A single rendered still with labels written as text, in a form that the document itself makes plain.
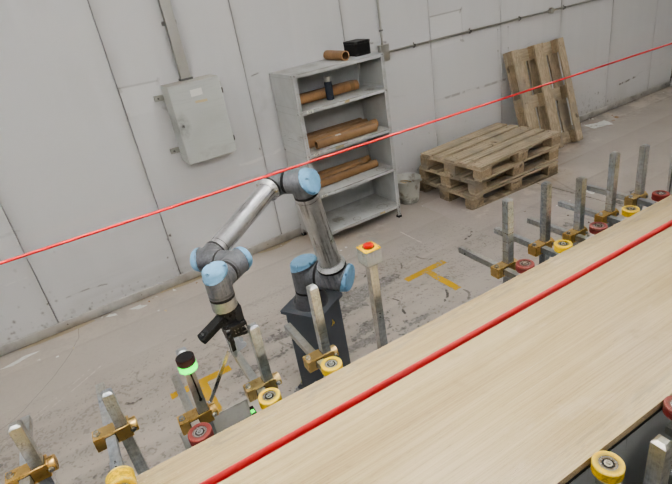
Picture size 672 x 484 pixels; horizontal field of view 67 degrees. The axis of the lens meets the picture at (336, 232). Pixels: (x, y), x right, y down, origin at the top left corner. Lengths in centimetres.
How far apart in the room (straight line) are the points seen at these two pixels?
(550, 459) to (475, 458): 20
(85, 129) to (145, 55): 70
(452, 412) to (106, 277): 337
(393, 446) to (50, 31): 346
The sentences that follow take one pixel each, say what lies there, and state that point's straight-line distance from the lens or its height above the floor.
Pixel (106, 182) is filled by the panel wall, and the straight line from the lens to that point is 427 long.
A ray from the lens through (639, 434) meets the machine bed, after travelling 190.
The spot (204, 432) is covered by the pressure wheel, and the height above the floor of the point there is 90.
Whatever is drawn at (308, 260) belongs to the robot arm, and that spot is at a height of 87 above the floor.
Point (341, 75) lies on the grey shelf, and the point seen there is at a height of 138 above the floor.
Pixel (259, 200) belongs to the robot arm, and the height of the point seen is 137.
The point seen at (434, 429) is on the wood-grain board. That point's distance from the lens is 165.
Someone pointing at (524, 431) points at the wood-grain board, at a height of 90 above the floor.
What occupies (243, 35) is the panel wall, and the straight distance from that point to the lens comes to 444.
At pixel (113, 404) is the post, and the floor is 106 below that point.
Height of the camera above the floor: 213
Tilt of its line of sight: 26 degrees down
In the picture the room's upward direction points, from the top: 10 degrees counter-clockwise
